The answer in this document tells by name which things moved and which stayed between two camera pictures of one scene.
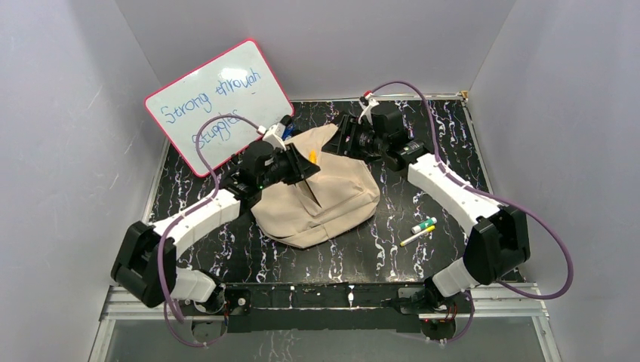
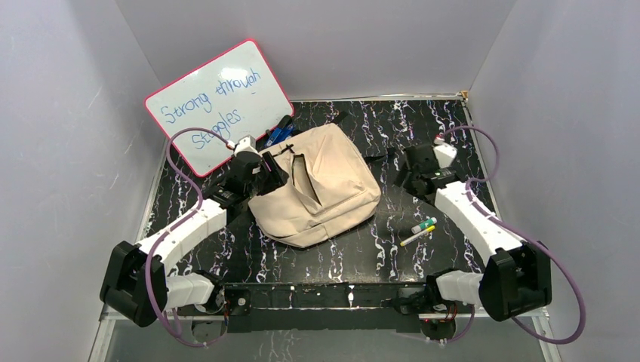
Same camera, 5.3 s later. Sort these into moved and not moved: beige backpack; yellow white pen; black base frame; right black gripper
Moved: right black gripper
Not moved: beige backpack; black base frame; yellow white pen
